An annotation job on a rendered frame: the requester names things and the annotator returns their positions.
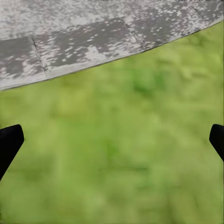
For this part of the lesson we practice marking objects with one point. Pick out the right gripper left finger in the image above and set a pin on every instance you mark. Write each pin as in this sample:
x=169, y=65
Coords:
x=11, y=140

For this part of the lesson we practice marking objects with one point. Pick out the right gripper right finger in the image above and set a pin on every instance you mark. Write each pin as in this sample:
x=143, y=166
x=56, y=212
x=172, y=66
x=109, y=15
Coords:
x=217, y=139

